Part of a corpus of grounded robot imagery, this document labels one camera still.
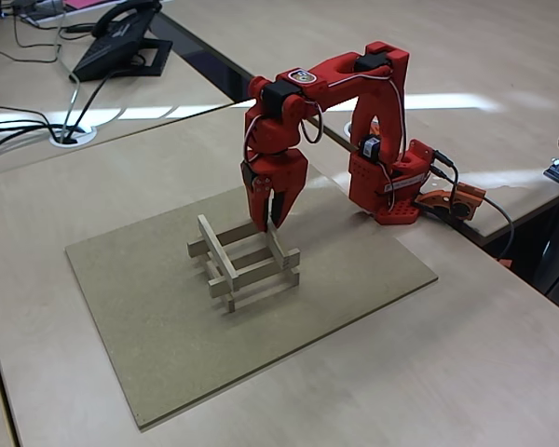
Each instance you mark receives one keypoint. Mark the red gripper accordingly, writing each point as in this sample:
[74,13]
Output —
[279,170]

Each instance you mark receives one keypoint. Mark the wooden stick placed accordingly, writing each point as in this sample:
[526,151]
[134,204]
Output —
[219,253]
[294,278]
[279,251]
[230,303]
[242,230]
[256,275]

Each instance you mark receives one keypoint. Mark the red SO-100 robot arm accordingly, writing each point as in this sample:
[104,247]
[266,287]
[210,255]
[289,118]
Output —
[344,79]

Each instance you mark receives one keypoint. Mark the brown fibreboard work board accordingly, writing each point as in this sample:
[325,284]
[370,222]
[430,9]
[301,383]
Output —
[144,326]

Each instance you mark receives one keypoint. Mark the black desk phone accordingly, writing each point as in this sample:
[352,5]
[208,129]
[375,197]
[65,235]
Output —
[107,53]

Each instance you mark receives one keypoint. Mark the small orange plastic piece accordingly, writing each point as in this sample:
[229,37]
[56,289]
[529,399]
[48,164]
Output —
[506,263]

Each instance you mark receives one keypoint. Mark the pink paper folder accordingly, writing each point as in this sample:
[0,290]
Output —
[81,4]

